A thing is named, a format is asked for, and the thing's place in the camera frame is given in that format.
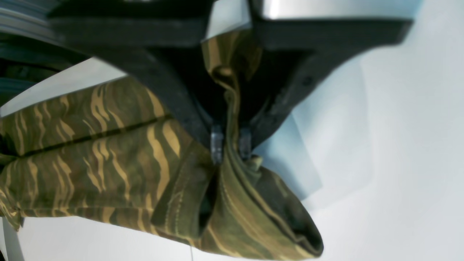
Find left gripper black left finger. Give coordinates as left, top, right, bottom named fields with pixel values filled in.
left=47, top=0, right=223, bottom=165

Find camouflage T-shirt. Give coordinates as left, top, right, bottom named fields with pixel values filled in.
left=1, top=30, right=324, bottom=260

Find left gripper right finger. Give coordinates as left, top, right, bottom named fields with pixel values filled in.
left=238, top=0, right=413, bottom=160

